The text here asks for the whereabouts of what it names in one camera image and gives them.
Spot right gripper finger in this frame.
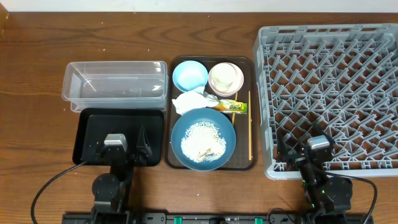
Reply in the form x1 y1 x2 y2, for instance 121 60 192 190
313 123 335 146
277 132 290 162

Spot white rice leftovers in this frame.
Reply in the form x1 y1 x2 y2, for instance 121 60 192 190
181 121 226 163

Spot dark blue plate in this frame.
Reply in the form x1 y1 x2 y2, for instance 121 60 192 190
170 108 236 171

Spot white napkin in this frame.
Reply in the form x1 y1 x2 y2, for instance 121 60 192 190
172 86 220 115

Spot yellow green snack wrapper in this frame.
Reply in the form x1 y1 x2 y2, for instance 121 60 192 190
213 99 248 114

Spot pink bowl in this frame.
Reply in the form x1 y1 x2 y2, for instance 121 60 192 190
208 62 244 97

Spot cream white cup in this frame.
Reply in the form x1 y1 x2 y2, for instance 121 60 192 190
211 63 236 91

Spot wooden chopstick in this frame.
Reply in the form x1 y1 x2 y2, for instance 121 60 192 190
248 90 252 161
231 92 238 126

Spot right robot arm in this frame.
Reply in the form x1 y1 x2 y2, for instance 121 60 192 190
277 124 353 223

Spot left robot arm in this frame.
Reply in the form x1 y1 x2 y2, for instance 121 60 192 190
89 126 153 224

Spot black waste tray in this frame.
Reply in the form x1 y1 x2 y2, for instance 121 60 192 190
72 108 164 167

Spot grey dishwasher rack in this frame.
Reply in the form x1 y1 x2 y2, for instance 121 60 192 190
253 24 397 180

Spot clear plastic waste bin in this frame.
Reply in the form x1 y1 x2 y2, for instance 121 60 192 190
62 61 169 112

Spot dark brown serving tray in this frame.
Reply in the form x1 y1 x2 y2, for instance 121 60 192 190
164 55 257 170

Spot light blue bowl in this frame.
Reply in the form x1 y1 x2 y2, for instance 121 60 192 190
172 60 209 92

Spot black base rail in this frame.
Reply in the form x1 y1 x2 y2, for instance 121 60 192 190
61 212 375 224

